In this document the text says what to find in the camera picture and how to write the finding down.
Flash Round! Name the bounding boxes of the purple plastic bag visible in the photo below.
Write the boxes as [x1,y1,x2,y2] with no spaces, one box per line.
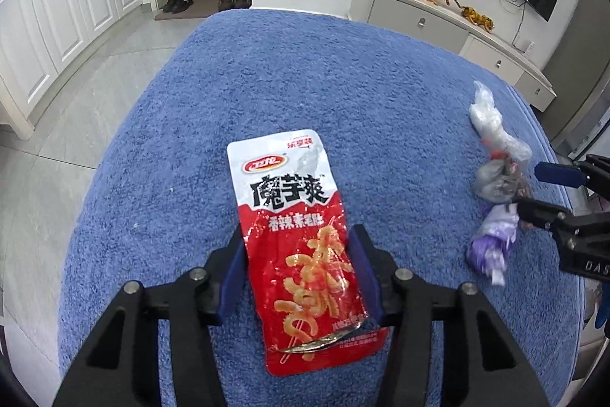
[466,203,520,286]

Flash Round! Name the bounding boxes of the red white konjac snack packet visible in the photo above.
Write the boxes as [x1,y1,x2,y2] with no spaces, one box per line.
[228,129,388,376]

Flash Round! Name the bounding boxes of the clear white plastic bag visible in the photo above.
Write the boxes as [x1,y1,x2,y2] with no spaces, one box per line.
[469,80,533,164]

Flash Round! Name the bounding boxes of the grey refrigerator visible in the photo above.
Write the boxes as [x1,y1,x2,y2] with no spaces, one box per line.
[540,0,609,140]

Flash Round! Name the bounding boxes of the white router device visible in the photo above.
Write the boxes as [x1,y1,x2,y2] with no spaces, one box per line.
[522,40,533,54]

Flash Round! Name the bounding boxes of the blue fluffy towel mat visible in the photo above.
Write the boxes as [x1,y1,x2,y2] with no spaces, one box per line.
[58,9,584,405]

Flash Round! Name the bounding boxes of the white TV console cabinet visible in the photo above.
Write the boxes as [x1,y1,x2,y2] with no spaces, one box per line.
[347,0,556,111]

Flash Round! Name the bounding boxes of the brown door mat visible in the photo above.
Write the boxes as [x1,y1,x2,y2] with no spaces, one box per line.
[154,0,218,21]

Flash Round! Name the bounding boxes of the white lower cabinets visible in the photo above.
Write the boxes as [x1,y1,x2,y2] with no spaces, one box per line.
[1,0,143,140]

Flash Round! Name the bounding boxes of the black shoes pair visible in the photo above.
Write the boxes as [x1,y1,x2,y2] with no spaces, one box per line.
[162,0,193,14]

